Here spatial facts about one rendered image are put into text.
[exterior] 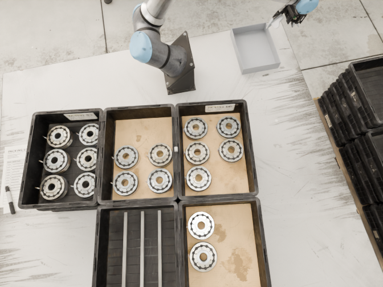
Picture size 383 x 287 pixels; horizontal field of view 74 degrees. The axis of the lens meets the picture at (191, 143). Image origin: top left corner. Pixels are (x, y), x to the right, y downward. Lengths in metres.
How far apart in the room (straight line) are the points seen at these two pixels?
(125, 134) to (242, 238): 0.65
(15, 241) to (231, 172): 1.00
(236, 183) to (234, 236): 0.21
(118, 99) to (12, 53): 1.69
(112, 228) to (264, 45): 1.20
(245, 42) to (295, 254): 1.10
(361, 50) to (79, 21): 2.57
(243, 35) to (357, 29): 1.51
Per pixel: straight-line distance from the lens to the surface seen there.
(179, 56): 1.22
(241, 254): 1.06
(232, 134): 1.09
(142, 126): 1.16
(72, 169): 1.20
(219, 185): 1.06
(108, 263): 1.11
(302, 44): 2.59
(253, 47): 1.54
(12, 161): 1.52
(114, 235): 1.10
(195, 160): 1.05
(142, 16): 1.21
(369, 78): 1.95
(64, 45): 2.74
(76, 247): 1.30
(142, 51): 1.13
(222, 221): 1.05
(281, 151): 1.29
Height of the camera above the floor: 1.88
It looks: 71 degrees down
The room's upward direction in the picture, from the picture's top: 6 degrees counter-clockwise
